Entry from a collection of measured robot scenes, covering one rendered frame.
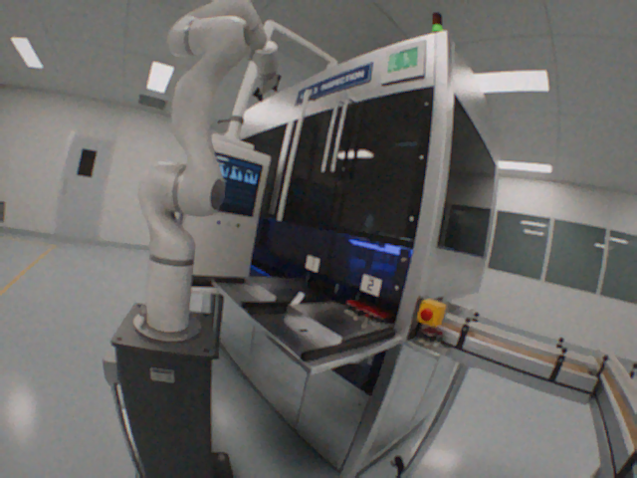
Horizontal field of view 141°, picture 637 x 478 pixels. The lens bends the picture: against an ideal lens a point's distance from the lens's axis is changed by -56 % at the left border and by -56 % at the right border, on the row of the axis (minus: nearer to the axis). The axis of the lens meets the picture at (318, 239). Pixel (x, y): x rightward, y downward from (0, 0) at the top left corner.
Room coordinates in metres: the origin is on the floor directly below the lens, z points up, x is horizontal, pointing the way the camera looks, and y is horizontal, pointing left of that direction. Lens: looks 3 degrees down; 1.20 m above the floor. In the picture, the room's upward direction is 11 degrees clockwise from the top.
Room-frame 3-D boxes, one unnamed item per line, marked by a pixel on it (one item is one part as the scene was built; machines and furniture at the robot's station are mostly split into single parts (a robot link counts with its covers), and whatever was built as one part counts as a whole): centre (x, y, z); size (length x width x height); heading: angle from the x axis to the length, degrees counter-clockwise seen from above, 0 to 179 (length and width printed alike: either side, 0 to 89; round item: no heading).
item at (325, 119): (1.33, 0.13, 1.51); 0.47 x 0.01 x 0.59; 42
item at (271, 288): (1.12, 0.07, 0.90); 0.34 x 0.26 x 0.04; 132
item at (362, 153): (0.99, -0.18, 1.51); 0.43 x 0.01 x 0.59; 42
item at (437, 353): (0.77, -0.45, 0.87); 0.14 x 0.13 x 0.02; 132
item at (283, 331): (0.94, 0.01, 0.87); 0.70 x 0.48 x 0.02; 42
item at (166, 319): (0.57, 0.35, 0.95); 0.19 x 0.19 x 0.18
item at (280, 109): (1.88, -0.04, 1.54); 2.06 x 1.00 x 1.11; 42
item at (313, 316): (0.86, -0.15, 0.90); 0.34 x 0.26 x 0.04; 132
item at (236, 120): (1.40, 0.64, 2.04); 0.15 x 0.14 x 0.92; 132
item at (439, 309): (0.75, -0.41, 1.00); 0.08 x 0.07 x 0.07; 132
